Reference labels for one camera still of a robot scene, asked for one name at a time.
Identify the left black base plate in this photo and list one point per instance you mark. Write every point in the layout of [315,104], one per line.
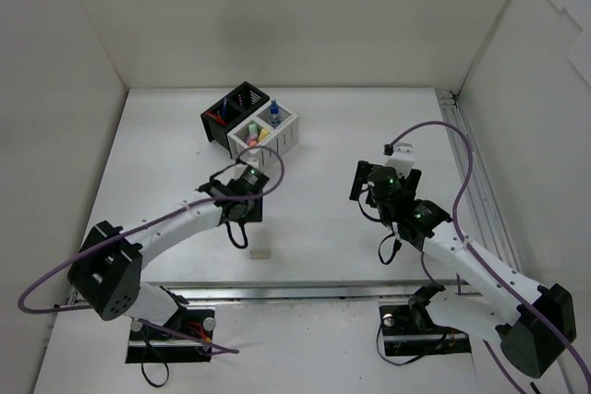
[148,345]

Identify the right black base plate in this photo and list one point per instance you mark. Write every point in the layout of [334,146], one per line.
[400,338]

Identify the black slotted organizer box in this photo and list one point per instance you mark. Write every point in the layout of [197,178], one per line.
[243,101]

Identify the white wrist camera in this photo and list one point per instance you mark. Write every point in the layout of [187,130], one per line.
[247,161]
[402,159]

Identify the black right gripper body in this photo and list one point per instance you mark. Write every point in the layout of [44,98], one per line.
[360,180]

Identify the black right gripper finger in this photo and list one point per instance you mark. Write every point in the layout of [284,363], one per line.
[411,183]
[360,182]

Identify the yellow highlighter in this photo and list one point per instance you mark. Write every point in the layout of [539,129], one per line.
[263,134]

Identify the blue ballpoint pen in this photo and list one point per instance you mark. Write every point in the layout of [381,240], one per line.
[224,109]

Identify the red ballpoint pen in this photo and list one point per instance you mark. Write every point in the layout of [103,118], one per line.
[216,118]

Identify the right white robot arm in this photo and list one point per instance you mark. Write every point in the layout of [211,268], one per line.
[532,324]

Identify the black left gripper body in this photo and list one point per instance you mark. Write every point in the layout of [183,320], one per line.
[252,211]

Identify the purple highlighter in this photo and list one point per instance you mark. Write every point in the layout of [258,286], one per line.
[252,140]

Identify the white slotted organizer box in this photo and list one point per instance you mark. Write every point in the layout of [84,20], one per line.
[275,145]

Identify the aluminium side rail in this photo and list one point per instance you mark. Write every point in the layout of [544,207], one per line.
[486,221]

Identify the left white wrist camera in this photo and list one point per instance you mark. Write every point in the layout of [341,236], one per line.
[247,161]

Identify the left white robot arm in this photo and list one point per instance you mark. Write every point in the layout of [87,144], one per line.
[110,279]

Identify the beige eraser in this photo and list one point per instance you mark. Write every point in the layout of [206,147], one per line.
[259,254]

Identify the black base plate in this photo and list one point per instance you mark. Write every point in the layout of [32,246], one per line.
[400,338]
[148,345]

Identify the clear blue-capped spray bottle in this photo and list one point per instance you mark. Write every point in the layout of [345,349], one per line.
[274,114]

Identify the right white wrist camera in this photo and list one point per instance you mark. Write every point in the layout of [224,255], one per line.
[402,159]

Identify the aluminium front rail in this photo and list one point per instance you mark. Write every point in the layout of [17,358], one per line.
[210,293]

